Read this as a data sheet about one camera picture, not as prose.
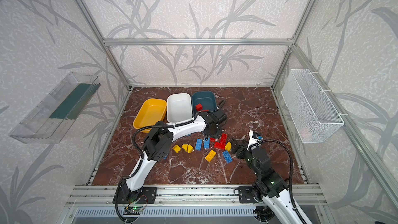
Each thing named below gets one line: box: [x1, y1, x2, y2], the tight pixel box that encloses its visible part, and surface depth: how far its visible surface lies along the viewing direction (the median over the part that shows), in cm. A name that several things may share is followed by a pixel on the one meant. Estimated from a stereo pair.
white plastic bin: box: [166, 92, 193, 124], surface depth 110 cm
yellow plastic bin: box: [132, 98, 168, 134], surface depth 106 cm
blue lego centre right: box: [204, 136, 210, 149], surface depth 91 cm
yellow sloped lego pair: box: [181, 144, 195, 154], surface depth 88 cm
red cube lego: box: [195, 103, 203, 111], surface depth 107 cm
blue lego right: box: [222, 150, 233, 164], surface depth 86 cm
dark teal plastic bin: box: [191, 90, 219, 117], surface depth 112 cm
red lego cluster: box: [209, 133, 228, 150], surface depth 91 cm
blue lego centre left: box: [194, 138, 203, 151], surface depth 91 cm
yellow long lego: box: [204, 149, 217, 163], surface depth 88 cm
